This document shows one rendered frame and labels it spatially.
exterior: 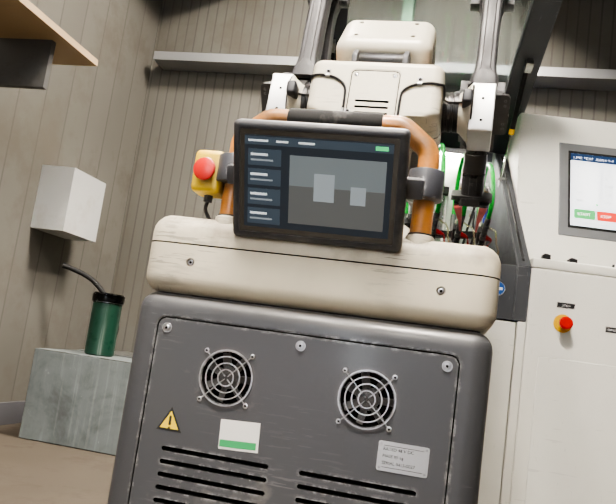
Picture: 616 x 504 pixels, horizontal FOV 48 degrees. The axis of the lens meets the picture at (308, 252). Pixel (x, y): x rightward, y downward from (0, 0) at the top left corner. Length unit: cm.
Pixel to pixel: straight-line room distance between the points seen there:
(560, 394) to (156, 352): 131
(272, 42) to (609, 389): 360
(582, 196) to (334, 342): 159
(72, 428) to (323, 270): 275
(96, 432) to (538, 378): 224
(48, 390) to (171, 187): 181
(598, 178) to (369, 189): 161
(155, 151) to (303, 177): 405
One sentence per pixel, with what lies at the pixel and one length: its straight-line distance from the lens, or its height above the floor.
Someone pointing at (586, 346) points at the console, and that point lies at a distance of 211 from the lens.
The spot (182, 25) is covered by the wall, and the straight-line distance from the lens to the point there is 532.
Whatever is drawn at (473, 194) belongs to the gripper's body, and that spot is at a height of 107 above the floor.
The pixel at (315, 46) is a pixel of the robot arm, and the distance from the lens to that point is 177.
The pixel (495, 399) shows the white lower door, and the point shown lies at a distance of 204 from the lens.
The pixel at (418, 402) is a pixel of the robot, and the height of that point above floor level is 58.
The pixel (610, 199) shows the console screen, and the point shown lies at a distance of 249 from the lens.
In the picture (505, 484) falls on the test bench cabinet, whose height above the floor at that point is 34.
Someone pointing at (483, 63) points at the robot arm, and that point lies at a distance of 170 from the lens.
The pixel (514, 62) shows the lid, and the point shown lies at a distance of 248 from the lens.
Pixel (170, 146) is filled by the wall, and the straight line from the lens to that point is 499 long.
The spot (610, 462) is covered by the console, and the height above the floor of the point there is 44.
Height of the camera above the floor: 63
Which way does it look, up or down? 8 degrees up
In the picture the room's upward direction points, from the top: 8 degrees clockwise
